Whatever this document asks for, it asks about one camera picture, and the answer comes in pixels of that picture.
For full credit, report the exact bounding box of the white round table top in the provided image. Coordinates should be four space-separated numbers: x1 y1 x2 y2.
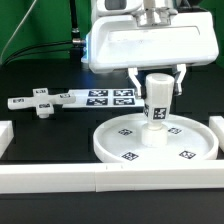
93 113 219 163

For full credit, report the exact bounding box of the white front rail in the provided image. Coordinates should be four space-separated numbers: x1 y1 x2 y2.
0 160 224 194

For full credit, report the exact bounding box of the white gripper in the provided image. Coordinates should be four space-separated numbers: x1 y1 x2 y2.
88 12 219 99

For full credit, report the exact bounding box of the white cross-shaped table base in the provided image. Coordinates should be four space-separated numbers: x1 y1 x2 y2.
7 88 76 119

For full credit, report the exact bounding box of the white left bracket block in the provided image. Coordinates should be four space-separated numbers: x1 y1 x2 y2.
0 121 14 158

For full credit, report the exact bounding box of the black vertical cable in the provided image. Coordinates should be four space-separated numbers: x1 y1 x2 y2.
68 0 81 39

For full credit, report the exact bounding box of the grey thin cable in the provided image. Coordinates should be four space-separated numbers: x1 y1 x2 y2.
0 0 38 63

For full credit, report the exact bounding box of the white marker sheet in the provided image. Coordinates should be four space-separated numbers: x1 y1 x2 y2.
63 88 144 108

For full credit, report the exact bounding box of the black cable with connector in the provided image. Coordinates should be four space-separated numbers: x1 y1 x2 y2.
0 37 87 66

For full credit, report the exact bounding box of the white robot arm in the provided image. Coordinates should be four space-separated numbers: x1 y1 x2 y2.
82 0 219 98

